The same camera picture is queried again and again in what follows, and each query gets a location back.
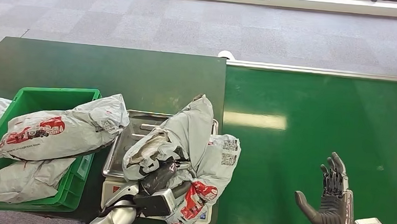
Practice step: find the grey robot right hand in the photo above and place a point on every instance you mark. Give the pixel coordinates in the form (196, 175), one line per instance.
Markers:
(332, 213)

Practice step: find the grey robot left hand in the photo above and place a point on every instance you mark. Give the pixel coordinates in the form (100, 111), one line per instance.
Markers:
(159, 179)

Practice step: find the grey package with black logo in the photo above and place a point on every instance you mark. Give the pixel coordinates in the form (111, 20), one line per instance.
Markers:
(197, 131)

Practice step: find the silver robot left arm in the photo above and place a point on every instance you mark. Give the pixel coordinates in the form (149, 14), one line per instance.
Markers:
(121, 216)

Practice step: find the grey package with red print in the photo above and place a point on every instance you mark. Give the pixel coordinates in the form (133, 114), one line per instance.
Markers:
(68, 128)

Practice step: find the green conveyor belt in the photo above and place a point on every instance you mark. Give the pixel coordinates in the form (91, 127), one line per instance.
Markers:
(321, 104)

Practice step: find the plain grey package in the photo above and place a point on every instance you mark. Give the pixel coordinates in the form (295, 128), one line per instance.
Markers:
(21, 180)

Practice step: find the white round conveyor end cap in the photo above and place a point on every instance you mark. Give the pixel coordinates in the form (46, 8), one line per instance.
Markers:
(226, 55)

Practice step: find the steel weighing tray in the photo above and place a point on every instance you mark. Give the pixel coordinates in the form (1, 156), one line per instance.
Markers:
(136, 121)

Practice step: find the green plastic crate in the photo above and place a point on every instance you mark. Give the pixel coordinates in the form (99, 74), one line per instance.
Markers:
(36, 97)

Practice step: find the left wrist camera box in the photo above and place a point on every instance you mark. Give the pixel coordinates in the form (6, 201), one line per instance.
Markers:
(156, 202)

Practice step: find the silver conveyor side rail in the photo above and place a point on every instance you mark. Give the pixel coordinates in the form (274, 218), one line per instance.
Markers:
(323, 71)

